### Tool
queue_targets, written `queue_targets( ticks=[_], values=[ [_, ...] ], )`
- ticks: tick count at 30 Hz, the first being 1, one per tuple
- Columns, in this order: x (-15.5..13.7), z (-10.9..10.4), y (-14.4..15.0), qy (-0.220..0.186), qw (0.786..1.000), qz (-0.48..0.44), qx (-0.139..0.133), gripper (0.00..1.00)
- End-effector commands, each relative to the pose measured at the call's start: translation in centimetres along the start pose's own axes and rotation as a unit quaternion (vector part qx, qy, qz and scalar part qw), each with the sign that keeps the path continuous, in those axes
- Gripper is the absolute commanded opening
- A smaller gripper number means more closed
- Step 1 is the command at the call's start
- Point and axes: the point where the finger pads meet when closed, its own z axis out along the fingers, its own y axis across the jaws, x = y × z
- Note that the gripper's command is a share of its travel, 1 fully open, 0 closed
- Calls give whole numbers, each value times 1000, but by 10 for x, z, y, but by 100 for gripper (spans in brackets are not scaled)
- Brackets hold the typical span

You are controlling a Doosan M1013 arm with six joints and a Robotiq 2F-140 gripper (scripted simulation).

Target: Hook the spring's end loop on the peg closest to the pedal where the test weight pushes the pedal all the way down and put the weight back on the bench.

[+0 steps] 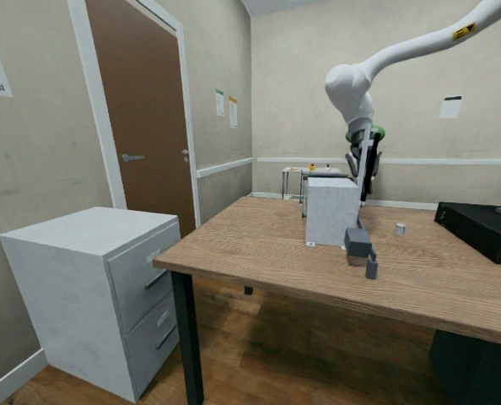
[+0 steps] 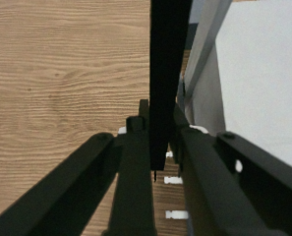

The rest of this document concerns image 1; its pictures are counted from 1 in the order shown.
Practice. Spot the grey cylinder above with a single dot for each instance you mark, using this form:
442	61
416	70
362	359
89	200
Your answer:
400	229

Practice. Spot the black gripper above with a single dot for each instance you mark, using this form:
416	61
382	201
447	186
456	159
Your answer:
356	153

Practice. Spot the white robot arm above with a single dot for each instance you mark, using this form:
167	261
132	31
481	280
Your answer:
346	86

